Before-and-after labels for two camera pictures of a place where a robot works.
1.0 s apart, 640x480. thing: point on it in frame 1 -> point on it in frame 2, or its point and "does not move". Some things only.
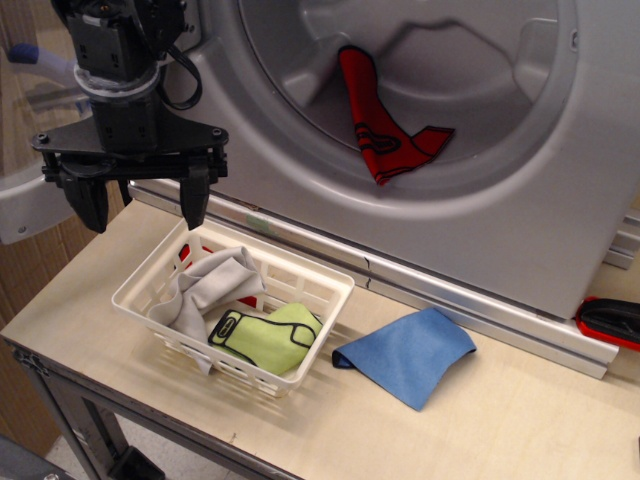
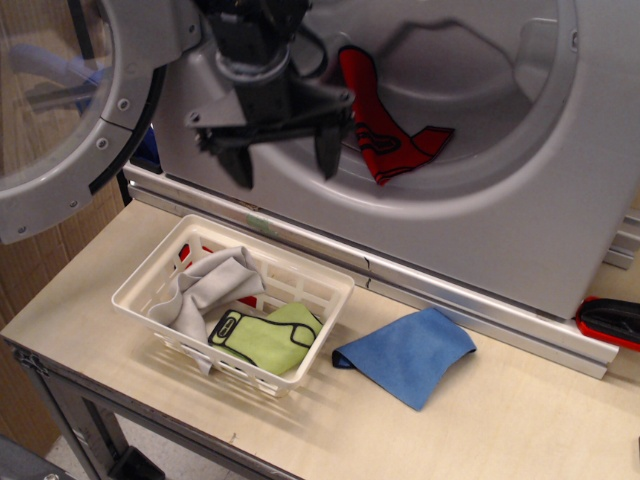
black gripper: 129,139 -> 270,99
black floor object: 135,465 does not move
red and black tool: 613,321 does not move
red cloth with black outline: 385,144 does not move
